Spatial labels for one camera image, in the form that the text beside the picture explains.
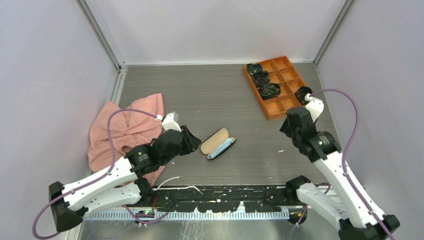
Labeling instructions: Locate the white loose wire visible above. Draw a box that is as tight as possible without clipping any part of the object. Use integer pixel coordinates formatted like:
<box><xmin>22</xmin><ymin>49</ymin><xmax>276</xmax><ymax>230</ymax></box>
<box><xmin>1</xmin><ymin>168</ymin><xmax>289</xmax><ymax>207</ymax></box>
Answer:
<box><xmin>154</xmin><ymin>175</ymin><xmax>204</xmax><ymax>195</ymax></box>

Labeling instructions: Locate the slotted cable duct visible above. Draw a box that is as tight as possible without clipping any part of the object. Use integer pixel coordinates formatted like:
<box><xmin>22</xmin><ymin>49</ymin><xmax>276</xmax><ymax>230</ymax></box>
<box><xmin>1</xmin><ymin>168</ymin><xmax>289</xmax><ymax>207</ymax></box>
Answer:
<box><xmin>87</xmin><ymin>209</ymin><xmax>290</xmax><ymax>221</ymax></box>

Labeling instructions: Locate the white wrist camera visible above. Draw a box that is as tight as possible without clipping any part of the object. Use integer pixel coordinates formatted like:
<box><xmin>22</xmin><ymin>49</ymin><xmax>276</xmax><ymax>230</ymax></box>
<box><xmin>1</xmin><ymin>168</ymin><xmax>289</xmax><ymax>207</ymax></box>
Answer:
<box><xmin>304</xmin><ymin>93</ymin><xmax>325</xmax><ymax>123</ymax></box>
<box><xmin>155</xmin><ymin>111</ymin><xmax>182</xmax><ymax>132</ymax></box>

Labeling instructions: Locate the pink cloth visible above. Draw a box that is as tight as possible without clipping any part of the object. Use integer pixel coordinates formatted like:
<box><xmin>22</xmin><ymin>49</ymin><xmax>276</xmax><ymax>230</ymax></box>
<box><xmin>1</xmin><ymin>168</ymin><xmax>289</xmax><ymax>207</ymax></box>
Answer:
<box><xmin>87</xmin><ymin>93</ymin><xmax>165</xmax><ymax>173</ymax></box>

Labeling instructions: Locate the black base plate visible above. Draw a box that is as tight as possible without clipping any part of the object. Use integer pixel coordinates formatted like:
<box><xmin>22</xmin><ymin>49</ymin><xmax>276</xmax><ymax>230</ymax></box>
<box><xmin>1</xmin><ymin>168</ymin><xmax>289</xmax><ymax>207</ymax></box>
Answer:
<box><xmin>149</xmin><ymin>185</ymin><xmax>303</xmax><ymax>213</ymax></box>

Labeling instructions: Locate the rolled dark belt top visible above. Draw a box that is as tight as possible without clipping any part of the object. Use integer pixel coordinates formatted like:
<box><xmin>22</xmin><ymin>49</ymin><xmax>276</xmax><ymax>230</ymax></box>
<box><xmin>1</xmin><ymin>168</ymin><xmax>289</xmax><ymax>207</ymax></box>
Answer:
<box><xmin>245</xmin><ymin>62</ymin><xmax>263</xmax><ymax>76</ymax></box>

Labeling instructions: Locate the rolled dark belt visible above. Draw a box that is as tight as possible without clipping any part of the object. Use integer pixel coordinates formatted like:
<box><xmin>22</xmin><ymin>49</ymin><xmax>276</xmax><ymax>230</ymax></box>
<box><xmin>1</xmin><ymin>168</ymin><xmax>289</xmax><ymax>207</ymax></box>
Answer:
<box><xmin>258</xmin><ymin>82</ymin><xmax>281</xmax><ymax>101</ymax></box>
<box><xmin>252</xmin><ymin>70</ymin><xmax>271</xmax><ymax>88</ymax></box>
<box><xmin>245</xmin><ymin>62</ymin><xmax>263</xmax><ymax>76</ymax></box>
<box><xmin>294</xmin><ymin>86</ymin><xmax>313</xmax><ymax>106</ymax></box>

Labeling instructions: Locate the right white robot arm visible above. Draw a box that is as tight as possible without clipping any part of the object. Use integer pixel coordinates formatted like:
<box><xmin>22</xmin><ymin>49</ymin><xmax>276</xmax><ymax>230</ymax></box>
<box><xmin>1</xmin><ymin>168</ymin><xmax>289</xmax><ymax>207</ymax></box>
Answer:
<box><xmin>280</xmin><ymin>107</ymin><xmax>400</xmax><ymax>240</ymax></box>

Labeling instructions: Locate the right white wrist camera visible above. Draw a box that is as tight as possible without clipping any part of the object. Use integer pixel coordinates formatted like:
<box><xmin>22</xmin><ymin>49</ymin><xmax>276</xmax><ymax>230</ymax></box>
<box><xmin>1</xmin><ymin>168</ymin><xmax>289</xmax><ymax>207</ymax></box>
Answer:
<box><xmin>304</xmin><ymin>93</ymin><xmax>325</xmax><ymax>123</ymax></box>

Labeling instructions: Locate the orange compartment tray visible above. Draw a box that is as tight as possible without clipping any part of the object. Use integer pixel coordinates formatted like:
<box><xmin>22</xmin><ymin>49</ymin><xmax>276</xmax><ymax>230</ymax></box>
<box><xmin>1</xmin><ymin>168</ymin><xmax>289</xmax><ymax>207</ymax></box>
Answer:
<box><xmin>242</xmin><ymin>55</ymin><xmax>313</xmax><ymax>121</ymax></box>

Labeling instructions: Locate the light blue cleaning cloth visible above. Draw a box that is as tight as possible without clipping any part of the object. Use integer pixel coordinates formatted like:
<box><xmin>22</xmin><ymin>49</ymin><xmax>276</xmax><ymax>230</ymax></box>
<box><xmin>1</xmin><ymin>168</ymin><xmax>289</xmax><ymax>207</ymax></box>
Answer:
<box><xmin>209</xmin><ymin>138</ymin><xmax>233</xmax><ymax>159</ymax></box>

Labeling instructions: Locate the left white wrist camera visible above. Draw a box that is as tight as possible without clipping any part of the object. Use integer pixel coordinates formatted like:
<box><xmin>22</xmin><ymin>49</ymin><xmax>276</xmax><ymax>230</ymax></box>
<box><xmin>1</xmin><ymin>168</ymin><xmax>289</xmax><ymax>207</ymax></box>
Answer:
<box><xmin>155</xmin><ymin>111</ymin><xmax>182</xmax><ymax>132</ymax></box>

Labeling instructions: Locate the rolled dark belt right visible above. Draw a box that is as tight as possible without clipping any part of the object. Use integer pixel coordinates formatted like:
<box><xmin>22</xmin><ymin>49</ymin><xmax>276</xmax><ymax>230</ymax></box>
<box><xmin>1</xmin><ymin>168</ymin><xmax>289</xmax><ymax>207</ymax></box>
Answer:
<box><xmin>294</xmin><ymin>86</ymin><xmax>313</xmax><ymax>106</ymax></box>

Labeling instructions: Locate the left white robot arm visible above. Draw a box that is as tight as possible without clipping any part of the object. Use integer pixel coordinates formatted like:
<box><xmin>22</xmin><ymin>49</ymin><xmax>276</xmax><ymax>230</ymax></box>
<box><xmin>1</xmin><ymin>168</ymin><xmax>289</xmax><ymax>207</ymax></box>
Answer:
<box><xmin>49</xmin><ymin>125</ymin><xmax>202</xmax><ymax>233</ymax></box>

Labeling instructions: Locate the black glasses case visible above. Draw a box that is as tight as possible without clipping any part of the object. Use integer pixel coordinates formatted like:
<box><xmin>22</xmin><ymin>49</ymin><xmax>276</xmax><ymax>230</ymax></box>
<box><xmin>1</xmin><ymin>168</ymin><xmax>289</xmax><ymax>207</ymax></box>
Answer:
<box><xmin>200</xmin><ymin>127</ymin><xmax>237</xmax><ymax>161</ymax></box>

